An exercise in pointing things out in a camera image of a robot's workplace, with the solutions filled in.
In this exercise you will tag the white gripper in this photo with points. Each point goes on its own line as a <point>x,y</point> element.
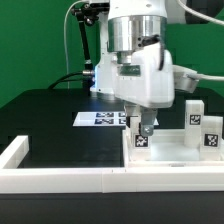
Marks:
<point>142,82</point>

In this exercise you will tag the white square tabletop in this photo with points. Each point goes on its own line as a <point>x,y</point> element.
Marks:
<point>168,150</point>

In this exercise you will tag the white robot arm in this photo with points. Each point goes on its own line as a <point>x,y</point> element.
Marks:
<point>127,26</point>

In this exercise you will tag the white marker sheet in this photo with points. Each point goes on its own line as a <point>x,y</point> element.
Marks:
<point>88,119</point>

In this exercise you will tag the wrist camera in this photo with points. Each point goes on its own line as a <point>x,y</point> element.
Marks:
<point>182,80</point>

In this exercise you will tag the white U-shaped fence wall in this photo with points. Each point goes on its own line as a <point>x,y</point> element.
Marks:
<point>207,176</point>

